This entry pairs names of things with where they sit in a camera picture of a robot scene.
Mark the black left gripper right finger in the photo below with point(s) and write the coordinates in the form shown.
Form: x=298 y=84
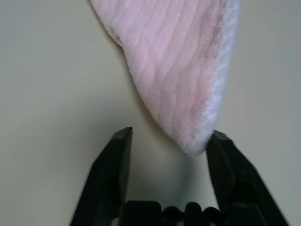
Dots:
x=235 y=188

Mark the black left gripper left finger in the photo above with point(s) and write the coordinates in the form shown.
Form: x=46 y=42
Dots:
x=110 y=176

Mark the pink terry towel duck embroidery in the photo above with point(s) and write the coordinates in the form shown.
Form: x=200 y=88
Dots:
x=174 y=70

